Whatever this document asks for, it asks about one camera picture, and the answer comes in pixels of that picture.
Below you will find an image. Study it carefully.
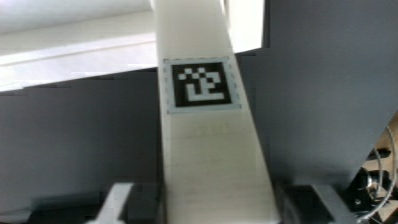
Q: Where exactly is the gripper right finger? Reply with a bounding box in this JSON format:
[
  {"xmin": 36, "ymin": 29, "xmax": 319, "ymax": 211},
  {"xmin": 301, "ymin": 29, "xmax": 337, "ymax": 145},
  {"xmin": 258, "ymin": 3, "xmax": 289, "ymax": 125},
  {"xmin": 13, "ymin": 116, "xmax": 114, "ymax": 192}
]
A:
[{"xmin": 276, "ymin": 183, "xmax": 365, "ymax": 224}]

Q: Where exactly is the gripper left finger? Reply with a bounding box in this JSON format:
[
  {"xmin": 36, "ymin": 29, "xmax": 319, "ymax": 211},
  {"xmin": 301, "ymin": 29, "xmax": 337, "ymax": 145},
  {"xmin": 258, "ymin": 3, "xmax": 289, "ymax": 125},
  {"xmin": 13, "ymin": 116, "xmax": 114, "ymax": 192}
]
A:
[{"xmin": 88, "ymin": 181, "xmax": 164, "ymax": 224}]

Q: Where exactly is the white desk top tray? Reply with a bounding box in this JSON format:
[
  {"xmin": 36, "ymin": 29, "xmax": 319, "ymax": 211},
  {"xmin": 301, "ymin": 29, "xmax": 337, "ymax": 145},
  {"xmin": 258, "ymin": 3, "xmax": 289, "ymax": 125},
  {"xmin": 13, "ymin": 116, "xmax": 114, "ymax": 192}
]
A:
[{"xmin": 0, "ymin": 0, "xmax": 269, "ymax": 92}]

